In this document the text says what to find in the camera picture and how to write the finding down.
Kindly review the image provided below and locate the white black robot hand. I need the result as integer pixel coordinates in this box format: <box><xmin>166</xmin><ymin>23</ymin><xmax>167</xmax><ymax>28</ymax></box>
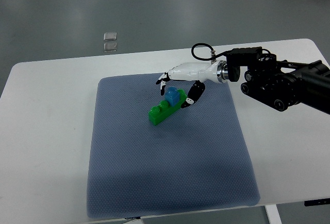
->
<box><xmin>156</xmin><ymin>61</ymin><xmax>229</xmax><ymax>108</ymax></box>

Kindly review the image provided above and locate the black table control panel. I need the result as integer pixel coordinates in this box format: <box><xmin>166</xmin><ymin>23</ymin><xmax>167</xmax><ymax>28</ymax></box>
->
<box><xmin>304</xmin><ymin>198</ymin><xmax>330</xmax><ymax>206</ymax></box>

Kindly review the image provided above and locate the metal floor plate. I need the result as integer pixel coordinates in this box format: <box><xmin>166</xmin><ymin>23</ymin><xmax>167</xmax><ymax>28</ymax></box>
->
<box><xmin>103</xmin><ymin>42</ymin><xmax>117</xmax><ymax>53</ymax></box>
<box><xmin>103</xmin><ymin>32</ymin><xmax>117</xmax><ymax>41</ymax></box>

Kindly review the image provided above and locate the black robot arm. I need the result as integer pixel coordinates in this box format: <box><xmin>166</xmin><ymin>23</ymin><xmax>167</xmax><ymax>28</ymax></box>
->
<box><xmin>225</xmin><ymin>47</ymin><xmax>329</xmax><ymax>113</ymax></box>

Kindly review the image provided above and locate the blue-grey textured mat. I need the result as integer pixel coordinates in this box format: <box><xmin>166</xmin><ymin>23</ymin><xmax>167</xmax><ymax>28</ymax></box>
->
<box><xmin>87</xmin><ymin>74</ymin><xmax>260</xmax><ymax>218</ymax></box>

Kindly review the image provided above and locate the lower metal floor plate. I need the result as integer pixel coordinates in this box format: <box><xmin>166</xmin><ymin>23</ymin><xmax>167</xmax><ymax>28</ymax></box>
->
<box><xmin>103</xmin><ymin>42</ymin><xmax>117</xmax><ymax>53</ymax></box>

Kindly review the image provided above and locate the upper metal floor plate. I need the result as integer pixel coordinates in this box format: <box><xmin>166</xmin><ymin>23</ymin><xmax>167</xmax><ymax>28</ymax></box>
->
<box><xmin>103</xmin><ymin>32</ymin><xmax>117</xmax><ymax>41</ymax></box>

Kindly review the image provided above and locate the blue toy block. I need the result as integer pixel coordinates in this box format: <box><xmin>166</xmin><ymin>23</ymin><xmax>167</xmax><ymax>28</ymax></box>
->
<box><xmin>165</xmin><ymin>87</ymin><xmax>180</xmax><ymax>107</ymax></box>

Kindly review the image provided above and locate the black cable loop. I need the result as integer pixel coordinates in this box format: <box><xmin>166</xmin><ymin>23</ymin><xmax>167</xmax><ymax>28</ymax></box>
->
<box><xmin>191</xmin><ymin>43</ymin><xmax>230</xmax><ymax>61</ymax></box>

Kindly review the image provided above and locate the green four-stud toy block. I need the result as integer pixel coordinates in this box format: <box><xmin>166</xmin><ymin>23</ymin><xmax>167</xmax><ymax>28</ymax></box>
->
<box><xmin>148</xmin><ymin>89</ymin><xmax>187</xmax><ymax>126</ymax></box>

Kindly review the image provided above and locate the white table leg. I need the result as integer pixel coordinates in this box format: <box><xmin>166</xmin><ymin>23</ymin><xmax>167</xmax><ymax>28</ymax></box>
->
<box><xmin>265</xmin><ymin>204</ymin><xmax>282</xmax><ymax>224</ymax></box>

